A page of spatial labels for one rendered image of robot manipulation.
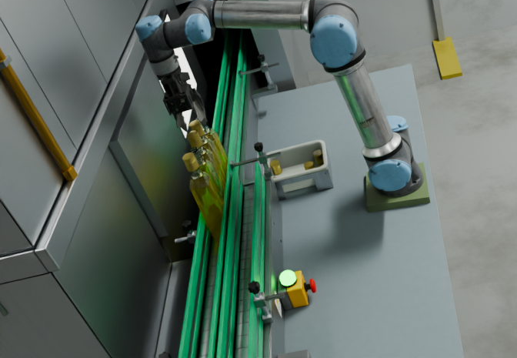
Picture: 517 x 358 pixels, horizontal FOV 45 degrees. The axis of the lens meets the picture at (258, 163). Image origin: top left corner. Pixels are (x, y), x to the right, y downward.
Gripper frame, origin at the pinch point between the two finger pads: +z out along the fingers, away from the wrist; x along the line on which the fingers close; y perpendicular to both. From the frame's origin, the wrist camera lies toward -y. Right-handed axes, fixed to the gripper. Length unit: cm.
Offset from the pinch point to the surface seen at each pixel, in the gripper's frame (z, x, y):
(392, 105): 41, 61, -47
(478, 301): 116, 74, -10
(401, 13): 89, 91, -235
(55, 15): -48, -15, 19
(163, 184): 9.1, -12.1, 13.7
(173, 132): 7.9, -11.6, -12.7
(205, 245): 24.9, -3.8, 26.8
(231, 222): 19.9, 5.9, 25.2
